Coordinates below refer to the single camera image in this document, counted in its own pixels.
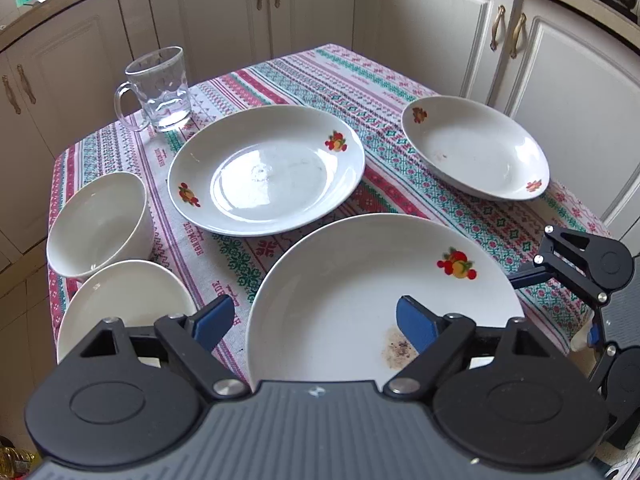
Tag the patterned striped tablecloth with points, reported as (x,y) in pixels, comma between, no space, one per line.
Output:
(280,85)

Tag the clear glass mug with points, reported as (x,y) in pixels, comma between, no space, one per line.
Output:
(160,90)

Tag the white fruit-print deep plate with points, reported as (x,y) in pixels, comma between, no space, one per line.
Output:
(350,285)
(475,150)

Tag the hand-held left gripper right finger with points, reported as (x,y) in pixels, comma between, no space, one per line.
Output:
(417,325)

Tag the white ceramic bowl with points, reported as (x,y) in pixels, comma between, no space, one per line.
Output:
(95,220)

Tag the cooking oil bottle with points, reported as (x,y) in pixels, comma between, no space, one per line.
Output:
(15,460)

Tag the small plain white plate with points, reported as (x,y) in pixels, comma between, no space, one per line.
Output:
(125,295)

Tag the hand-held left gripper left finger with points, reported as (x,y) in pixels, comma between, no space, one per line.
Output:
(215,320)

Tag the beige kitchen cabinet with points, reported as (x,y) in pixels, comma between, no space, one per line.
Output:
(225,20)

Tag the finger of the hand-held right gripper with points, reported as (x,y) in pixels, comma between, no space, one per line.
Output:
(560,262)
(595,335)

